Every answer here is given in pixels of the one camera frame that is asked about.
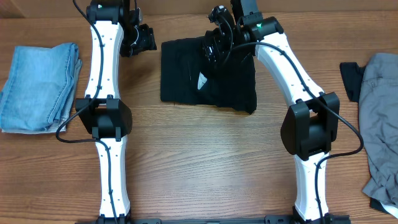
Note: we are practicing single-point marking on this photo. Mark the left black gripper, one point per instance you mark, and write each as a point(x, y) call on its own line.
point(143, 40)

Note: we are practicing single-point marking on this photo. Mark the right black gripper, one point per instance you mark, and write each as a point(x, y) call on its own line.
point(210, 50)

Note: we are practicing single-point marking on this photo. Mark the dark green shorts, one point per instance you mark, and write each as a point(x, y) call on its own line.
point(186, 79)

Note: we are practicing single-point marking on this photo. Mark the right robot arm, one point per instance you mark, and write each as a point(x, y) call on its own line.
point(311, 122)

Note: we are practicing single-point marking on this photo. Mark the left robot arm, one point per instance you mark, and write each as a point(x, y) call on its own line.
point(117, 31)

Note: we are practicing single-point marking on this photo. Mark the folded light blue jeans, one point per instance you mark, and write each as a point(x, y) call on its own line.
point(39, 92)

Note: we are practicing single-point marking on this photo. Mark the dark folded garment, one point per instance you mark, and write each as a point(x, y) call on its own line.
point(352, 76)

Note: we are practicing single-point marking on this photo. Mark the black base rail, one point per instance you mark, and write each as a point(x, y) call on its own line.
point(269, 219)

